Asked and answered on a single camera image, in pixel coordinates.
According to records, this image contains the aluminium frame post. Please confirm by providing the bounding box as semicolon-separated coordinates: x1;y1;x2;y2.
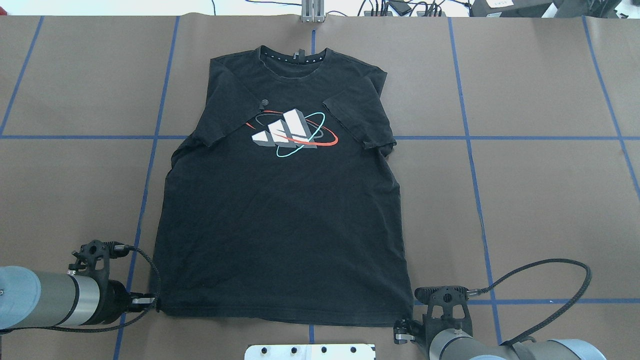
301;0;326;23

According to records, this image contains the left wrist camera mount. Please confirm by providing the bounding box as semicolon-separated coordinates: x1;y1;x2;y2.
67;239;133;290

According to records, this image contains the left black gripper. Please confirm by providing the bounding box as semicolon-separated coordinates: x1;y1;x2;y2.
107;280;160;324

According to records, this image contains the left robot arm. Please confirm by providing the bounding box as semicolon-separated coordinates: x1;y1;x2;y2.
0;266;158;332

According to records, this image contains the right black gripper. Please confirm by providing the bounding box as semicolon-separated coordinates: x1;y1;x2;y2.
393;320;441;353

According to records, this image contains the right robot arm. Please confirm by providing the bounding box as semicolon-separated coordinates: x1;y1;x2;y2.
393;320;606;360

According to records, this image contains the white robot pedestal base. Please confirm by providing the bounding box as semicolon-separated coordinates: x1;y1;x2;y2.
244;343;377;360

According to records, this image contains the braided black cable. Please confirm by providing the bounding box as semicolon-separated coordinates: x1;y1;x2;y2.
467;258;592;347
30;242;162;334

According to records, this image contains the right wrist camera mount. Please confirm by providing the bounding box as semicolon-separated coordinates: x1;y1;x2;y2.
414;285;473;337

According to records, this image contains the black power brick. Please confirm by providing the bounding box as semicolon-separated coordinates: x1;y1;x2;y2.
470;0;559;18

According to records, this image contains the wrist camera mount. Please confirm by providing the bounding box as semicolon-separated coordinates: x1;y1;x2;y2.
414;285;473;337
67;239;133;290

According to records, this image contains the black graphic t-shirt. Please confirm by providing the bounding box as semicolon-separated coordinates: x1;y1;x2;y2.
150;45;414;327

